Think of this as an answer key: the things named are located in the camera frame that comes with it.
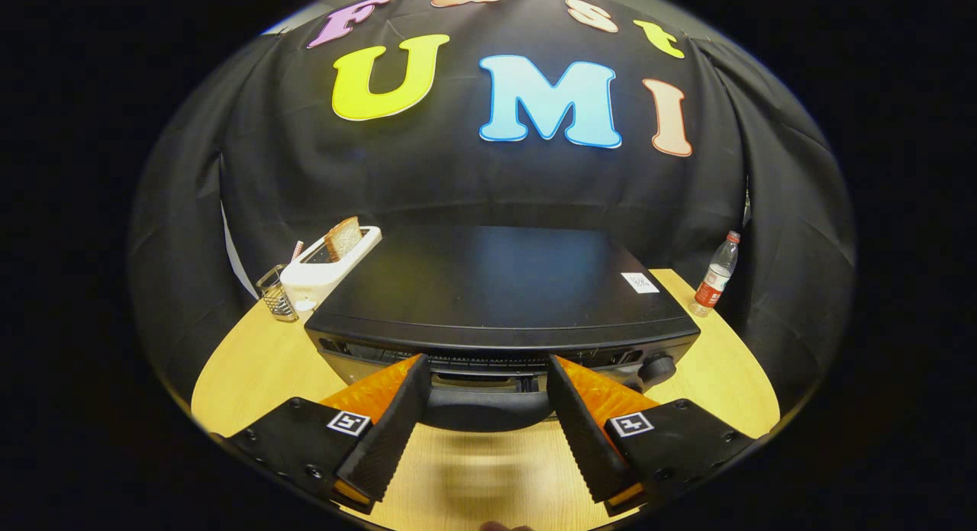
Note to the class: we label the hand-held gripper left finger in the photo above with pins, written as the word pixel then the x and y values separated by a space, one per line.
pixel 389 439

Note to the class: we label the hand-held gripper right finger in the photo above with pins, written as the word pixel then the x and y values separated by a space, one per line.
pixel 584 439

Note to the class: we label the black toaster oven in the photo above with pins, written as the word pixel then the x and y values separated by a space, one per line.
pixel 496 287

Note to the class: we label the white pop-up toaster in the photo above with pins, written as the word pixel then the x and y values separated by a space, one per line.
pixel 313 279

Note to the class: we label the toasted bread slice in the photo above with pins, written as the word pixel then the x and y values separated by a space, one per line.
pixel 345 239

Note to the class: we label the clear bottle with red label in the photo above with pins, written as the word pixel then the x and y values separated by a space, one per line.
pixel 716 279

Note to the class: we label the pink straw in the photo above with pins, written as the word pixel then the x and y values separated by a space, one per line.
pixel 297 251

